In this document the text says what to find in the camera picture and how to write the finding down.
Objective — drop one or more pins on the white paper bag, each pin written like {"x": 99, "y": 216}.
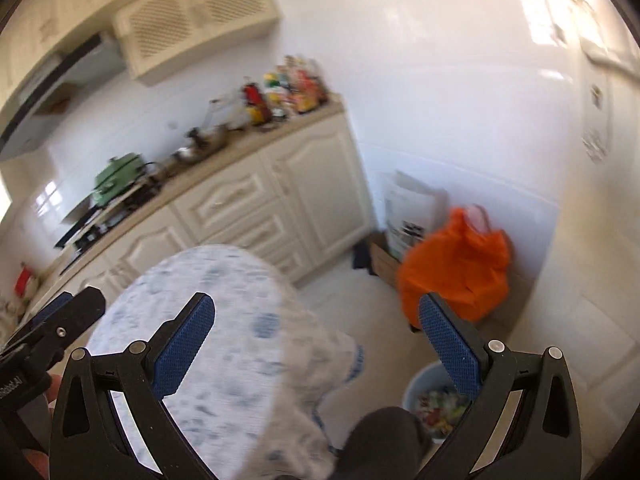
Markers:
{"x": 415, "y": 210}

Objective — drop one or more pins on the green yellow sauce bottle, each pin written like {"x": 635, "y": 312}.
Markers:
{"x": 275, "y": 90}

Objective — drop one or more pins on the steel frying pan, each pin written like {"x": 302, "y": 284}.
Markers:
{"x": 205, "y": 145}

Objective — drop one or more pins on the person's left hand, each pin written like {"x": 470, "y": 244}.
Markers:
{"x": 37, "y": 465}

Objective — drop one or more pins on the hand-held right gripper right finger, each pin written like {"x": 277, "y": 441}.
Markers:
{"x": 450, "y": 345}

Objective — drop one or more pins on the cream upper cabinet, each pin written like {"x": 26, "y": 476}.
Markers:
{"x": 200, "y": 15}

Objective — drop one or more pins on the light blue trash bin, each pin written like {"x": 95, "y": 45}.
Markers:
{"x": 417, "y": 385}

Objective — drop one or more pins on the heap of mixed wrappers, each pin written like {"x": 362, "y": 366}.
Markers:
{"x": 442, "y": 407}

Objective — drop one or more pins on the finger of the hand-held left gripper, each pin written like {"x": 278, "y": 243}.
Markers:
{"x": 50, "y": 305}
{"x": 75, "y": 315}

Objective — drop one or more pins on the clear bottle red label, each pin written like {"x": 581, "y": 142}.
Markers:
{"x": 297, "y": 87}

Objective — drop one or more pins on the dark oil bottle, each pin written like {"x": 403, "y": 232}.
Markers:
{"x": 256, "y": 102}

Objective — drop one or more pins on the red white box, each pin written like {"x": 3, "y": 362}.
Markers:
{"x": 24, "y": 280}

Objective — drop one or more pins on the cream cabinet door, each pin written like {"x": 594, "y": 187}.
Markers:
{"x": 325, "y": 185}
{"x": 155, "y": 250}

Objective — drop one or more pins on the grey range hood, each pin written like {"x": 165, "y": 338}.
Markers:
{"x": 55, "y": 100}

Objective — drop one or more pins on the orange plastic bag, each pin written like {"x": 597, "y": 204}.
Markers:
{"x": 455, "y": 270}

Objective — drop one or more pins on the brown bottle orange label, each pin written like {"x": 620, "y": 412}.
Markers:
{"x": 317, "y": 87}

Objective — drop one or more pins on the black gas stove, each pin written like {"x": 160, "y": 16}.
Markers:
{"x": 105, "y": 215}

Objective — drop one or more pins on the white blue patterned tablecloth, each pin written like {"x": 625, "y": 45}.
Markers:
{"x": 235, "y": 340}

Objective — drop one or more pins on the person's leg dark trousers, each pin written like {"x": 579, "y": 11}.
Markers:
{"x": 385, "y": 445}

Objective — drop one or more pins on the narrow cream cabinet drawer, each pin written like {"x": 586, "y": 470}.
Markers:
{"x": 255, "y": 237}

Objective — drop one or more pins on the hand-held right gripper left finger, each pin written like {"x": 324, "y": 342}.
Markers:
{"x": 185, "y": 345}

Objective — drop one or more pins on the brown cardboard box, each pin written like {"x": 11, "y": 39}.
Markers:
{"x": 385, "y": 262}

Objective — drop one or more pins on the green electric cooker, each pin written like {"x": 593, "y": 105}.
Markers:
{"x": 117, "y": 177}

